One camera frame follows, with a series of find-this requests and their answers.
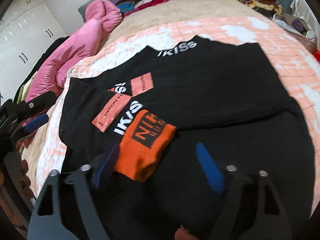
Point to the red plastic bag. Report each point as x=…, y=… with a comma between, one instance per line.
x=316, y=54

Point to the green and black clothes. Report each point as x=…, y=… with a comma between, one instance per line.
x=39, y=63

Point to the beige fleece bed sheet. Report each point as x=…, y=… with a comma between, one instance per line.
x=160, y=27

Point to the floral basket with clothes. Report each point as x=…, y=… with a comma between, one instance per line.
x=299, y=29

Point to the black sweater orange cuffs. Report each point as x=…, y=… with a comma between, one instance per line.
x=126, y=218

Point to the white wardrobe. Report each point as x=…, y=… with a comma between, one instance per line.
x=28, y=28

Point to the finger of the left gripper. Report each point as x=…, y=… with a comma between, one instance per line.
x=32, y=107
x=36, y=123

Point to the white curtain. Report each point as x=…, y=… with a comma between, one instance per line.
x=302, y=9

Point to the peach white plaid blanket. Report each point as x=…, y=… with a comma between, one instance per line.
x=275, y=42

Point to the pink quilted comforter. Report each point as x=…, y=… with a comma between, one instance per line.
x=102, y=17

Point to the striped purple blue garment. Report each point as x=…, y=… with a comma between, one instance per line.
x=124, y=5

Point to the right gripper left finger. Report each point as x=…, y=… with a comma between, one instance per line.
x=65, y=208

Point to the right hand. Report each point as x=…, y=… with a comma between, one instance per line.
x=183, y=234

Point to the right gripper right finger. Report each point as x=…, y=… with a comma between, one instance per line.
x=251, y=207

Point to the red and cream folded clothes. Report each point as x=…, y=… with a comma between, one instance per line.
x=143, y=4

